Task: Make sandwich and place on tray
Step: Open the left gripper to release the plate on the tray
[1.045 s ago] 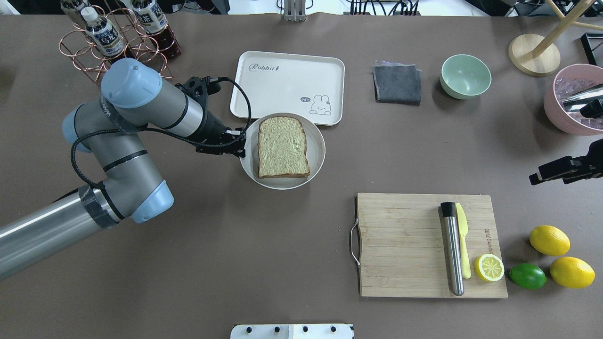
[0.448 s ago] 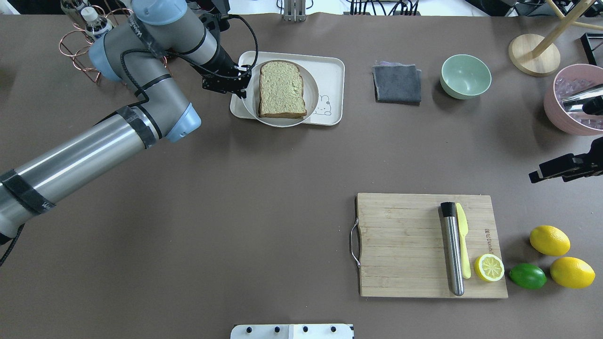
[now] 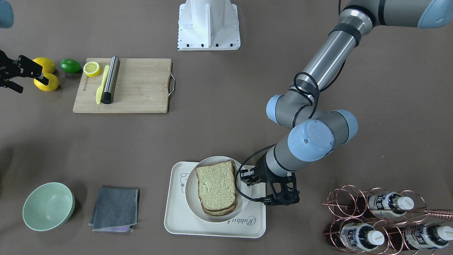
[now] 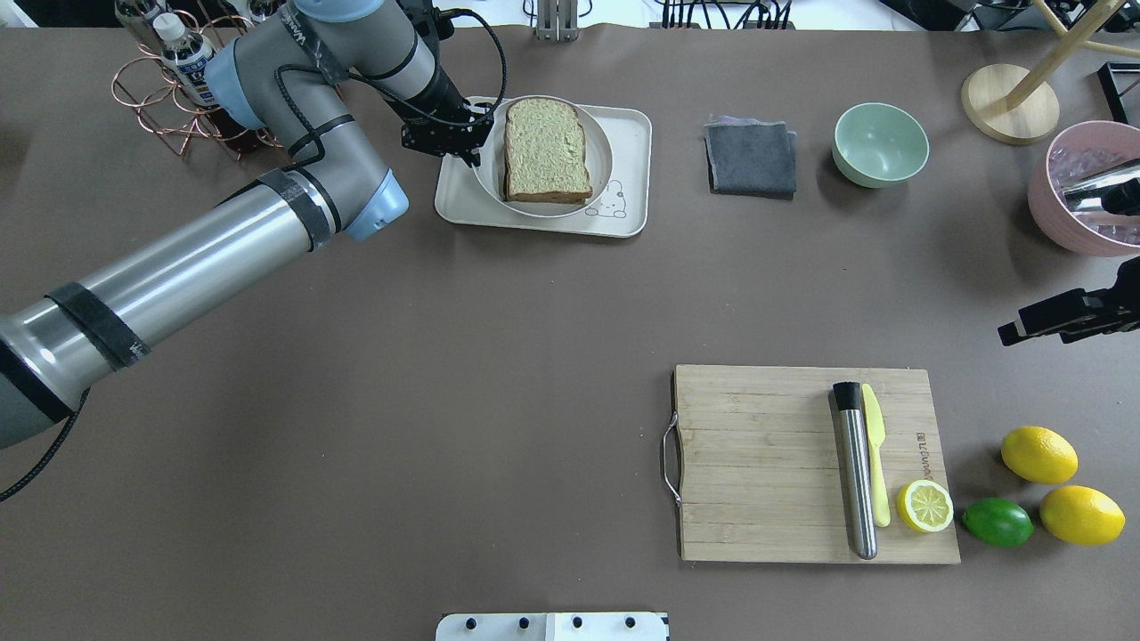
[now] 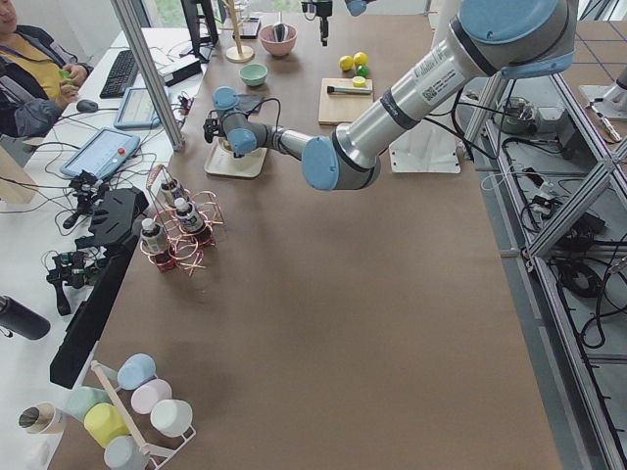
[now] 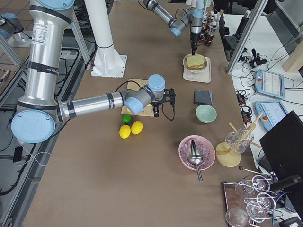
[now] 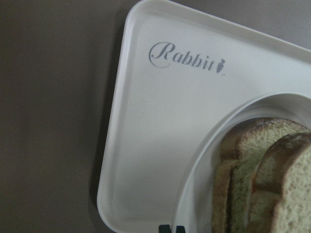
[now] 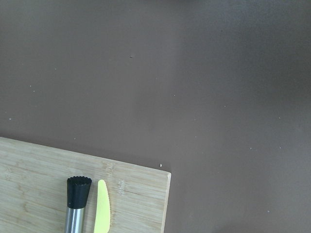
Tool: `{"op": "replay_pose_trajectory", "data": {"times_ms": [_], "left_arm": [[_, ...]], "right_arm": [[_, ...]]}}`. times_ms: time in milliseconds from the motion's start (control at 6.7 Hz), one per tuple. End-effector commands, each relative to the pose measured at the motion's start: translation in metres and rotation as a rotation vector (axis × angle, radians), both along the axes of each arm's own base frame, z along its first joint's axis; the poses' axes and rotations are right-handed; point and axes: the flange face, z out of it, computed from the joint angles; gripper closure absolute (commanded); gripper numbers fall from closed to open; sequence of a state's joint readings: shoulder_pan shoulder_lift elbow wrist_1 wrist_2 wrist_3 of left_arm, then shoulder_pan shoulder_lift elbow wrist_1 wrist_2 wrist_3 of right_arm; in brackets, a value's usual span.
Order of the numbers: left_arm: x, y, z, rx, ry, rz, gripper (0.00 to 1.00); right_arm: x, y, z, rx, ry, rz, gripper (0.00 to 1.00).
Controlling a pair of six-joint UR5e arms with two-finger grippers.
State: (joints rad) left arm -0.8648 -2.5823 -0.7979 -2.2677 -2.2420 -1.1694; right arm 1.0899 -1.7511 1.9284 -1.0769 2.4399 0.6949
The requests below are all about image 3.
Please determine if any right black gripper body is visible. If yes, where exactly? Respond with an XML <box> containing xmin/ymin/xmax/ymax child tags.
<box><xmin>0</xmin><ymin>50</ymin><xmax>48</xmax><ymax>93</ymax></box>

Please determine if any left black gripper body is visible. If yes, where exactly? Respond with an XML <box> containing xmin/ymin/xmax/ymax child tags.
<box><xmin>239</xmin><ymin>154</ymin><xmax>280</xmax><ymax>186</ymax></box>

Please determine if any bread slice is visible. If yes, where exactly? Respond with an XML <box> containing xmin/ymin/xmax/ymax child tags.
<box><xmin>195</xmin><ymin>161</ymin><xmax>236</xmax><ymax>210</ymax></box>
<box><xmin>202</xmin><ymin>202</ymin><xmax>237</xmax><ymax>216</ymax></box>

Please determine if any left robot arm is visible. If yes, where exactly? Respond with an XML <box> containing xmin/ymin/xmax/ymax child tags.
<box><xmin>239</xmin><ymin>0</ymin><xmax>452</xmax><ymax>186</ymax></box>

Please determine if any cream rabbit serving tray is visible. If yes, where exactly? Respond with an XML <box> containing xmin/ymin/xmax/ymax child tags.
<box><xmin>164</xmin><ymin>161</ymin><xmax>266</xmax><ymax>238</ymax></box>

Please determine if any upper whole lemon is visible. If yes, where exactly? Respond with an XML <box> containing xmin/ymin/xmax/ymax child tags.
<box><xmin>33</xmin><ymin>57</ymin><xmax>56</xmax><ymax>74</ymax></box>

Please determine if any whole lemon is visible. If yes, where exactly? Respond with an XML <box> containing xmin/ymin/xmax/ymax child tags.
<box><xmin>33</xmin><ymin>57</ymin><xmax>56</xmax><ymax>74</ymax></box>
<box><xmin>34</xmin><ymin>72</ymin><xmax>59</xmax><ymax>91</ymax></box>

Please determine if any lower whole lemon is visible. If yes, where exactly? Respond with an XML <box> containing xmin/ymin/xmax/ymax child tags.
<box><xmin>34</xmin><ymin>72</ymin><xmax>59</xmax><ymax>91</ymax></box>

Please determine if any green lime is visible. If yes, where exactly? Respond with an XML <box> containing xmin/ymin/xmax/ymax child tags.
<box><xmin>60</xmin><ymin>58</ymin><xmax>81</xmax><ymax>74</ymax></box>

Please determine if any half lemon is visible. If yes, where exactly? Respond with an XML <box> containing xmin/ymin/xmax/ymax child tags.
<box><xmin>83</xmin><ymin>61</ymin><xmax>102</xmax><ymax>77</ymax></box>

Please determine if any yellow plastic knife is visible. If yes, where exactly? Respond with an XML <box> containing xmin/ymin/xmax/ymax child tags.
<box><xmin>96</xmin><ymin>65</ymin><xmax>110</xmax><ymax>104</ymax></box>

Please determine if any steel muddler black head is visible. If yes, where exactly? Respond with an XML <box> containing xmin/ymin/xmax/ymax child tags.
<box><xmin>101</xmin><ymin>55</ymin><xmax>120</xmax><ymax>104</ymax></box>

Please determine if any bamboo cutting board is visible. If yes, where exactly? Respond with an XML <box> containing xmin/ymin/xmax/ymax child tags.
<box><xmin>73</xmin><ymin>58</ymin><xmax>172</xmax><ymax>113</ymax></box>

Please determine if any tea bottle front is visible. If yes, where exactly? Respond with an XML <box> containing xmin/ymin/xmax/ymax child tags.
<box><xmin>346</xmin><ymin>192</ymin><xmax>414</xmax><ymax>219</ymax></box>

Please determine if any mint green bowl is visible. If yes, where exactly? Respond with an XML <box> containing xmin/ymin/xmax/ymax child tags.
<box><xmin>22</xmin><ymin>182</ymin><xmax>75</xmax><ymax>231</ymax></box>

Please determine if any grey folded cloth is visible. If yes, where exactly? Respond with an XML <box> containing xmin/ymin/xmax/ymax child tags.
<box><xmin>89</xmin><ymin>187</ymin><xmax>139</xmax><ymax>233</ymax></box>

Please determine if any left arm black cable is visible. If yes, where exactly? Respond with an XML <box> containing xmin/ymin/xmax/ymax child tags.
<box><xmin>234</xmin><ymin>0</ymin><xmax>347</xmax><ymax>203</ymax></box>

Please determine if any copper wire bottle rack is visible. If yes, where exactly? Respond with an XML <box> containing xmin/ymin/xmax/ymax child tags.
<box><xmin>323</xmin><ymin>185</ymin><xmax>452</xmax><ymax>255</ymax></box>

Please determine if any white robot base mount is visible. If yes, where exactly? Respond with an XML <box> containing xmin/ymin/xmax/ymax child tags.
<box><xmin>177</xmin><ymin>0</ymin><xmax>241</xmax><ymax>51</ymax></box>

